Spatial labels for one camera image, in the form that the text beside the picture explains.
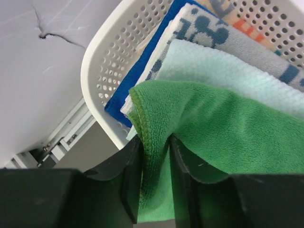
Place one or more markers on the green towel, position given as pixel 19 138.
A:
pixel 232 133

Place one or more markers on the white perforated plastic basket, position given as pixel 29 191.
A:
pixel 114 50

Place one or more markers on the orange folded towel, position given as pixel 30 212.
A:
pixel 226 11

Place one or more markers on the white blue patterned towel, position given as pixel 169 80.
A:
pixel 198 26

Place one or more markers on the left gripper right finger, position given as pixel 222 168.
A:
pixel 205 197

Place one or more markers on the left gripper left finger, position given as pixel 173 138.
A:
pixel 105 196

